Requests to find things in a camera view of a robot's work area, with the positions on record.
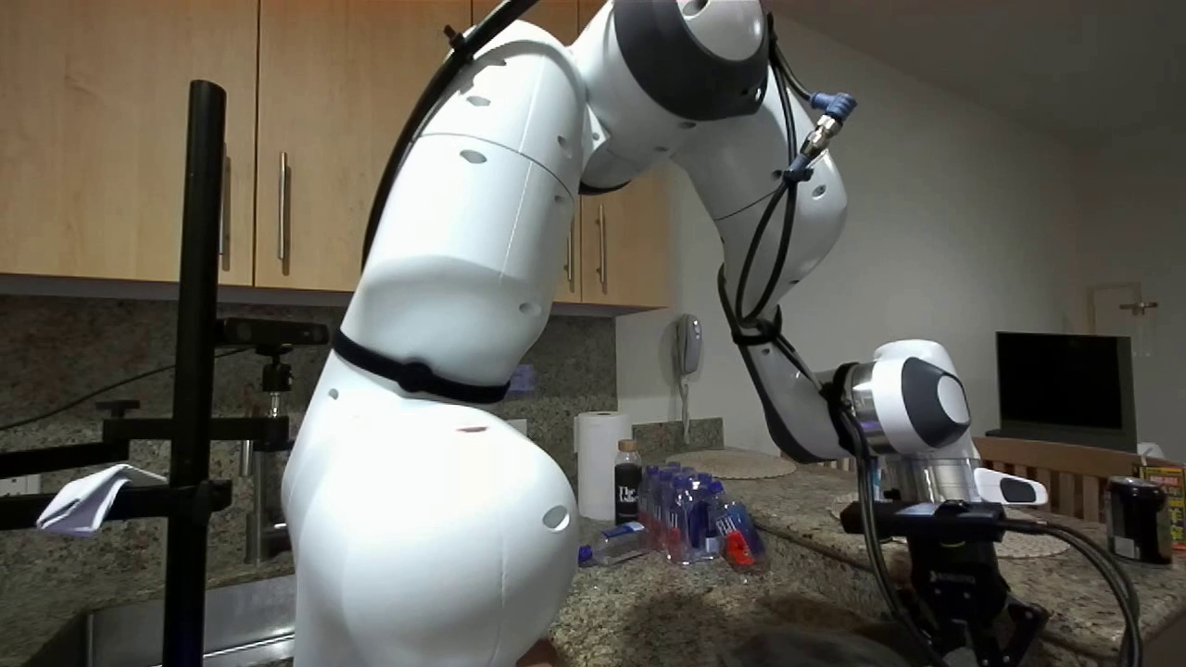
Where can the wooden upper cabinet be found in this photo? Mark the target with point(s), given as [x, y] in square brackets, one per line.
[113, 150]

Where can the black pole stand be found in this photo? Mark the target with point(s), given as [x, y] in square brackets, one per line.
[200, 307]

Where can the wooden chair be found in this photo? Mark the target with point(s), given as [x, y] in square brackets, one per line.
[1076, 454]

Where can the white paper towel roll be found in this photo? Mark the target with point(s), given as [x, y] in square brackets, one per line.
[600, 450]

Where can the white crumpled paper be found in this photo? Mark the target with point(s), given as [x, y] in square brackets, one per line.
[96, 492]

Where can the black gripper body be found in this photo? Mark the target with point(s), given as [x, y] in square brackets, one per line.
[954, 558]

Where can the black can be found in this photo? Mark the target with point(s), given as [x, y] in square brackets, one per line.
[1137, 518]

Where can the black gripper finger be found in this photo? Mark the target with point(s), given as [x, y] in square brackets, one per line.
[1014, 632]
[936, 632]

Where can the colourful snack package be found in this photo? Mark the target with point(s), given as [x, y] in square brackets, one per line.
[1173, 506]

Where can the loose clear water bottle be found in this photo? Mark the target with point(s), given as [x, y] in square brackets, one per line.
[613, 542]

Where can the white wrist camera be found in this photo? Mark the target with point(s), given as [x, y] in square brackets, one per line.
[1021, 491]

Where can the dark small bottle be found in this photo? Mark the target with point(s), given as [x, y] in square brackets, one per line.
[627, 487]

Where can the wall outlet plate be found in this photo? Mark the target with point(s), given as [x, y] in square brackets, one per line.
[526, 378]

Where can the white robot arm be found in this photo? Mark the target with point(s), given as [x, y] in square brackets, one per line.
[422, 531]

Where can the stainless steel sink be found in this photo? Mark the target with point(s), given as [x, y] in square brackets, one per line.
[235, 611]

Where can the flat screen monitor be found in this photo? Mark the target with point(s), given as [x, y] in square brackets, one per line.
[1062, 382]

